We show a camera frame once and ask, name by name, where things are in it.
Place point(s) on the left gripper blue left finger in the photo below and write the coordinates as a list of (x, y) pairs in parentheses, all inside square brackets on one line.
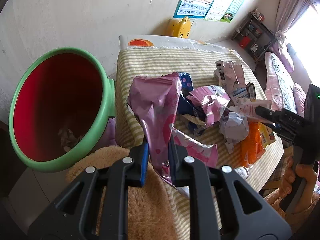
[(144, 161)]

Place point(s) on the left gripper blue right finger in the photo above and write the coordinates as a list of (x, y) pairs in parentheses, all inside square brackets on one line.
[(173, 159)]

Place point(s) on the blue snack wrapper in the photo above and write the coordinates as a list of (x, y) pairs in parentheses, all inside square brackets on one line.
[(184, 105)]

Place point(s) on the orange snack wrapper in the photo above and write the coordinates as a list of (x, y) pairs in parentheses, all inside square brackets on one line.
[(251, 147)]

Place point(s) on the large pink plastic bag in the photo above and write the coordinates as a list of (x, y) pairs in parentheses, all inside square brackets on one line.
[(154, 103)]

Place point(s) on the white paper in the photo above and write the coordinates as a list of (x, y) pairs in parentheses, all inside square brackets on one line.
[(234, 127)]

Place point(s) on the pink torn wrapper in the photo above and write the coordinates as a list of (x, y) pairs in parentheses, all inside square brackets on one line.
[(212, 99)]

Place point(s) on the pink white carton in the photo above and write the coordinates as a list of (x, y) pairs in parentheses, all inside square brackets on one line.
[(230, 75)]

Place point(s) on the yellow cardboard box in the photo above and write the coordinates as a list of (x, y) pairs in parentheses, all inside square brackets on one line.
[(267, 135)]

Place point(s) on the dark brown cigarette box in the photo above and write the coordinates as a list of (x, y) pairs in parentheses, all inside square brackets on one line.
[(251, 90)]

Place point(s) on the floral paper cup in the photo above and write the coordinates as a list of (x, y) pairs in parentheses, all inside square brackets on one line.
[(243, 172)]

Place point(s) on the green red trash bin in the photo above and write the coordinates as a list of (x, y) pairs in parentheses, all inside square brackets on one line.
[(60, 109)]

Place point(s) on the person right hand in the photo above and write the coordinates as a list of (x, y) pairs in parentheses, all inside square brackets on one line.
[(297, 183)]

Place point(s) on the bed with plaid quilt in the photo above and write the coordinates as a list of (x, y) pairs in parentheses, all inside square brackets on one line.
[(280, 88)]

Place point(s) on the pink pillow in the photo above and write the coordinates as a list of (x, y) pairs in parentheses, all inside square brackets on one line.
[(281, 52)]

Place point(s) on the dark metal shelf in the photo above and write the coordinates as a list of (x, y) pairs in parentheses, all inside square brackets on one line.
[(254, 37)]

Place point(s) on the window curtain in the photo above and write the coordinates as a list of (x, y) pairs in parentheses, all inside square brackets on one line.
[(289, 12)]

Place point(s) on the yellow duck stool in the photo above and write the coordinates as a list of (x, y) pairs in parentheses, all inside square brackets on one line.
[(179, 27)]

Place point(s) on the green number chart poster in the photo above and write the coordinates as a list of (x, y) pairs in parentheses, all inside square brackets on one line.
[(231, 11)]

